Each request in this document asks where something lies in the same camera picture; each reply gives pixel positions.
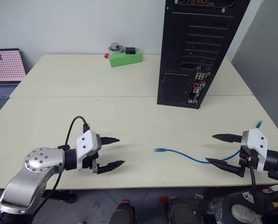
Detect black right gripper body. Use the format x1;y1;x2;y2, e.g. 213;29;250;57
237;130;258;178

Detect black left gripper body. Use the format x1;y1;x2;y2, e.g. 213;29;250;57
82;133;104;175

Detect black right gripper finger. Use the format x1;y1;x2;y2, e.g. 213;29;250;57
205;157;241;177
212;133;244;144

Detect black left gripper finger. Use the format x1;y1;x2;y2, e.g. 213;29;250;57
100;137;120;146
97;160;126;175

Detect white paper scrap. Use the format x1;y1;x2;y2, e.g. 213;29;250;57
242;191;256;204

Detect clear plastic bag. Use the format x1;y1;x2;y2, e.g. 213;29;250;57
208;197;224;216

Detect dark rounded shape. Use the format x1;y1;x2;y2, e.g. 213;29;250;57
109;199;136;224
166;196;202;224

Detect white sneaker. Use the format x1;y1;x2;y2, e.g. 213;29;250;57
230;204;264;224

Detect green rectangular box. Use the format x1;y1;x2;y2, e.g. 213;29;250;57
108;49;144;69

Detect black computer tower case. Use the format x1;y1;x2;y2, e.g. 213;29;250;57
157;0;251;111

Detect open laptop with pink screen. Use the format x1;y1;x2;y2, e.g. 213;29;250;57
0;48;28;108

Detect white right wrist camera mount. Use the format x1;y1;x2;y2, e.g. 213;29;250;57
242;128;269;174

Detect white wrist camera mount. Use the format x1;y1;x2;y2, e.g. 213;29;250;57
242;128;269;174
76;130;102;173

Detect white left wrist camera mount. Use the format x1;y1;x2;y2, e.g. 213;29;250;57
76;130;102;173

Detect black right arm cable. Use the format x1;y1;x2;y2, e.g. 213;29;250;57
249;163;278;217

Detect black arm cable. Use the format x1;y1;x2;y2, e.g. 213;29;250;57
249;163;278;217
32;116;91;213

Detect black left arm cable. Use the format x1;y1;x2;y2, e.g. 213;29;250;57
32;116;91;213

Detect blue ethernet cable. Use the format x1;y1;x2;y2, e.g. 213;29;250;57
153;121;263;164

